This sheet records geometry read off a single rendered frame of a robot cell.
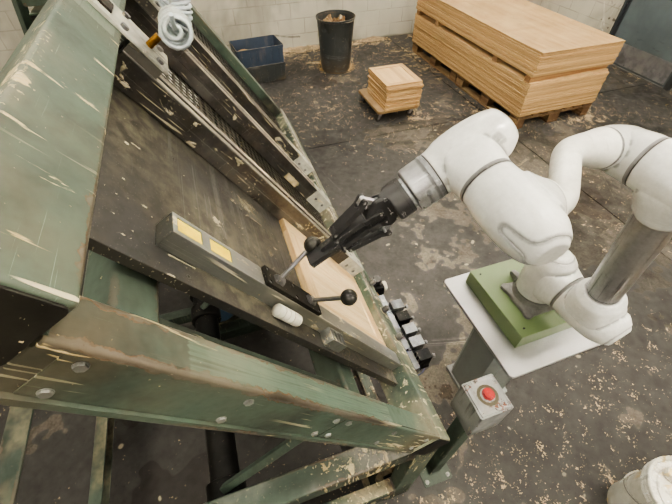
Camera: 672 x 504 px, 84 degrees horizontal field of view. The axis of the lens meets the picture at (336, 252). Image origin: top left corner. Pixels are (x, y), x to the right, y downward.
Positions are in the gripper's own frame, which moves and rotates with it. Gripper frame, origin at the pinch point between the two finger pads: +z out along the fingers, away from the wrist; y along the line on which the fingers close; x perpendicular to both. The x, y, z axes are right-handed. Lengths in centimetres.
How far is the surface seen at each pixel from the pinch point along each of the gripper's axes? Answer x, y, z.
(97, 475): 22, 61, 161
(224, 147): 40.5, -9.9, 10.3
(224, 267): -1.8, -14.0, 13.7
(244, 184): 40.4, 2.2, 14.5
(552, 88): 242, 267, -211
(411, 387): -10, 69, 13
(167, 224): 0.9, -26.0, 13.8
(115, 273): -6.8, -29.6, 20.5
